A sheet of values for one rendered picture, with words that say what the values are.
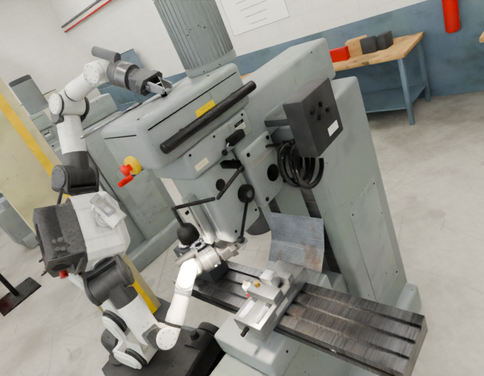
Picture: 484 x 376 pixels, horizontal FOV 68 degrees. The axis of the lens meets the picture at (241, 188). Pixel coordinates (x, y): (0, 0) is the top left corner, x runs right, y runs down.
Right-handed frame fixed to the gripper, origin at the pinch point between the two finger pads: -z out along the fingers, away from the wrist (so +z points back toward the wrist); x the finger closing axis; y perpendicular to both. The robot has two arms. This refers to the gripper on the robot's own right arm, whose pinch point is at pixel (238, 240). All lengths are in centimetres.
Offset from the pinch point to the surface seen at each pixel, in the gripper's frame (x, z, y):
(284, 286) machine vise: -11.1, -7.3, 24.4
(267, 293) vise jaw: -13.2, 1.1, 20.6
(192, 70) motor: 6, -13, -68
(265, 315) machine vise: -18.5, 6.8, 24.7
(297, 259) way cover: 8.4, -24.0, 33.3
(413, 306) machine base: 3, -80, 110
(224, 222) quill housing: -11.7, 3.9, -17.7
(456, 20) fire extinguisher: 185, -364, 26
